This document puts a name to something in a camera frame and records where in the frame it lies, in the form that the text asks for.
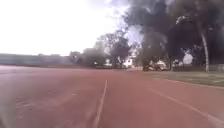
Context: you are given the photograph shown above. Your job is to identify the long grey wall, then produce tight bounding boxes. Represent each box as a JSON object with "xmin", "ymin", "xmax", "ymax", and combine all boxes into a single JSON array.
[{"xmin": 0, "ymin": 53, "xmax": 73, "ymax": 67}]

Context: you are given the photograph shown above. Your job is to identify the white building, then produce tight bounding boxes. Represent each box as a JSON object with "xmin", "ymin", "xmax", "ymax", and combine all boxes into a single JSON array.
[{"xmin": 121, "ymin": 58, "xmax": 134, "ymax": 69}]

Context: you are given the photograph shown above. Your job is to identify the row of tall dark trees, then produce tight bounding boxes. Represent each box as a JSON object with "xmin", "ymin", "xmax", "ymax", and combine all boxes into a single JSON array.
[{"xmin": 123, "ymin": 0, "xmax": 224, "ymax": 73}]

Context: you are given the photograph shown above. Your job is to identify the vehicle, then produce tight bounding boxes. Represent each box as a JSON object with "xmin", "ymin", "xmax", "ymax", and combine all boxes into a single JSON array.
[{"xmin": 143, "ymin": 60, "xmax": 169, "ymax": 72}]

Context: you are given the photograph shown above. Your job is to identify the group of distant trees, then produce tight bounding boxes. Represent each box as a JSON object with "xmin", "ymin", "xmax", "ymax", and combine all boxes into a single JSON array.
[{"xmin": 69, "ymin": 29, "xmax": 133, "ymax": 69}]

